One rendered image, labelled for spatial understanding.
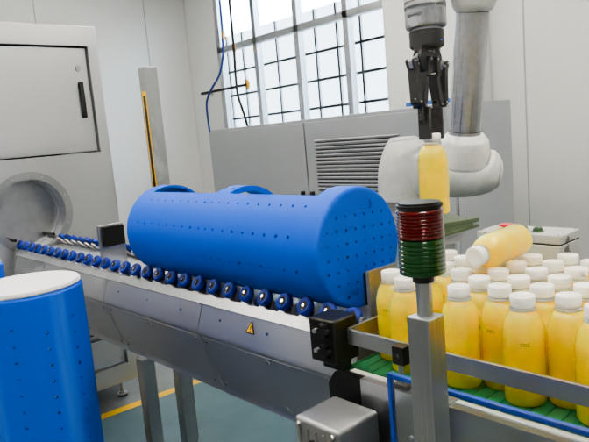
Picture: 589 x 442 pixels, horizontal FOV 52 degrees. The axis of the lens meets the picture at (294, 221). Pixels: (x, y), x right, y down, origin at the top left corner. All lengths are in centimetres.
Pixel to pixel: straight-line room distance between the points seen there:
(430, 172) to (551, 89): 287
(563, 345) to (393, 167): 111
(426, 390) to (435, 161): 62
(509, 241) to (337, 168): 239
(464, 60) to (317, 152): 182
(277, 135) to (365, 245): 257
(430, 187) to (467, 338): 40
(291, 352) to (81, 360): 58
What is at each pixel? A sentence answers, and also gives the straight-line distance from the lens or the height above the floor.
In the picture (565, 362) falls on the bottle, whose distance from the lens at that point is 106.
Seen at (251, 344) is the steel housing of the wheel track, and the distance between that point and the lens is 159.
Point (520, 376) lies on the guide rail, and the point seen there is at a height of 97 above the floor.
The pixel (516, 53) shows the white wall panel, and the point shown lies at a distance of 432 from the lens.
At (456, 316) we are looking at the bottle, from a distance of 109.
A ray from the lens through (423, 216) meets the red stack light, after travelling 82.
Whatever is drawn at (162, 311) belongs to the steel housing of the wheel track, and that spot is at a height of 86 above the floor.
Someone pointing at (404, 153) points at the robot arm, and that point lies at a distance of 201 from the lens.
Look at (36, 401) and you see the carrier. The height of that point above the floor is 76.
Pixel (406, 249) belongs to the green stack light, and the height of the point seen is 120.
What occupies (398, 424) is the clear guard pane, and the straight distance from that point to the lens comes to 111.
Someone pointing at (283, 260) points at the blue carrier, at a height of 108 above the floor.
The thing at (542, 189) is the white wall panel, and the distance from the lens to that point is 426.
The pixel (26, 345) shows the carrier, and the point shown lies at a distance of 167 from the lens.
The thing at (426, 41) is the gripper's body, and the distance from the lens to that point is 138.
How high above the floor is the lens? 136
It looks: 8 degrees down
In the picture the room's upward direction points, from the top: 5 degrees counter-clockwise
